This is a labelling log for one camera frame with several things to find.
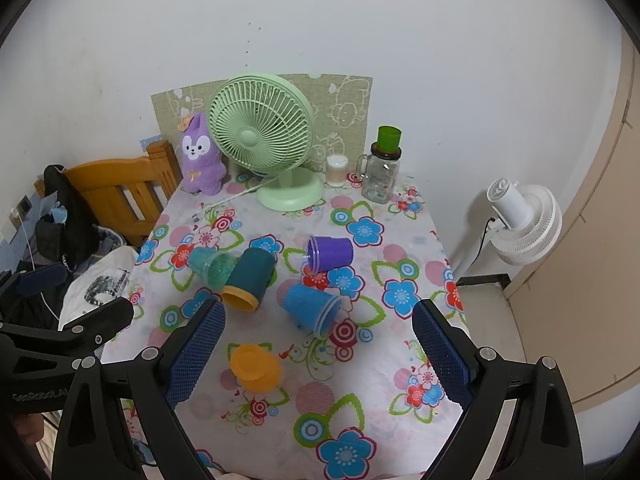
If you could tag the beige wooden door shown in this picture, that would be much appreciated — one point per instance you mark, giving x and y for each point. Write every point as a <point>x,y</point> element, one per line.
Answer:
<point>600,260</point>

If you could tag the orange cup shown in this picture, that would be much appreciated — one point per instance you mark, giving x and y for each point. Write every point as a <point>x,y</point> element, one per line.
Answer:
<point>255,365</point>

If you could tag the purple cup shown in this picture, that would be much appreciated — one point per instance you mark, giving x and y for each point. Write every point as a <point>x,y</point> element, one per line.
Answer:
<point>332,252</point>

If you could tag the purple plush rabbit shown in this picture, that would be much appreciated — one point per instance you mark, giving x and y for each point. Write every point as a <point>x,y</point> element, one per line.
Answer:
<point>200,160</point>

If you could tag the floral tablecloth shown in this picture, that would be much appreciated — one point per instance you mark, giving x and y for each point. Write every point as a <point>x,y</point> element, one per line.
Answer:
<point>380,410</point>

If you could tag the green cartoon wall panel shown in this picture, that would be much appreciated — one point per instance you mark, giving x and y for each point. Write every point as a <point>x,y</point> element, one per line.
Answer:
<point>345,105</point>

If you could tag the wooden chair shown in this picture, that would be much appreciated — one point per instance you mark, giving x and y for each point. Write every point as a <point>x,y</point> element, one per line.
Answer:
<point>100,175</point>

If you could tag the blue cup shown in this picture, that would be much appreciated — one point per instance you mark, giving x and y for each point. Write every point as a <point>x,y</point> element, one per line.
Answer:
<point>307,302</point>

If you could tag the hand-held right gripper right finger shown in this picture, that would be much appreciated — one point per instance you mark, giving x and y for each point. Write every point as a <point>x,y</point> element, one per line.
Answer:
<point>442,355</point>

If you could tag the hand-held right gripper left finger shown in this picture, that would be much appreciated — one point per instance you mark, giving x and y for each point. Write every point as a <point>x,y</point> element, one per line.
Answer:
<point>194,352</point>

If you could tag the white printed garment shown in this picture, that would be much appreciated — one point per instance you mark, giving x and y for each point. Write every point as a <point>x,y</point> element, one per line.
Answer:
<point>115,265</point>

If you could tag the white standing fan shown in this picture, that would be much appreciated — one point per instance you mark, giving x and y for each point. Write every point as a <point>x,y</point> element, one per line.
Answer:
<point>530,225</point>

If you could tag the dark teal cup yellow rim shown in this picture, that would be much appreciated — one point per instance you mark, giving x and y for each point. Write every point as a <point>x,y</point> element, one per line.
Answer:
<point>252,272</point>

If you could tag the translucent teal cup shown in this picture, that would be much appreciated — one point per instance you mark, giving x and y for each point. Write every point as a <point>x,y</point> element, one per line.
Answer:
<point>215,267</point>

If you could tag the small green cup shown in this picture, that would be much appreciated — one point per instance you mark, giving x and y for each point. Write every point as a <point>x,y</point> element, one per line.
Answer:
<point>389,137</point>

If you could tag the green desk fan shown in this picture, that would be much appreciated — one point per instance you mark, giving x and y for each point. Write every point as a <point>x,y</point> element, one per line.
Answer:
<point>250,135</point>

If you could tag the denim garment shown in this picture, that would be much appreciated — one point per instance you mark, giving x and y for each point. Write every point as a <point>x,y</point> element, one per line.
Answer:
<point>106,242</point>

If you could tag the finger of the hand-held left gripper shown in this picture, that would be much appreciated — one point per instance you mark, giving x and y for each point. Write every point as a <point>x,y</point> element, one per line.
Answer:
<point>45,279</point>
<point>107,317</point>

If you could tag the glass mug jar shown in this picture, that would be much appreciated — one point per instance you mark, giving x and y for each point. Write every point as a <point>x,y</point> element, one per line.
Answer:
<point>380,180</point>

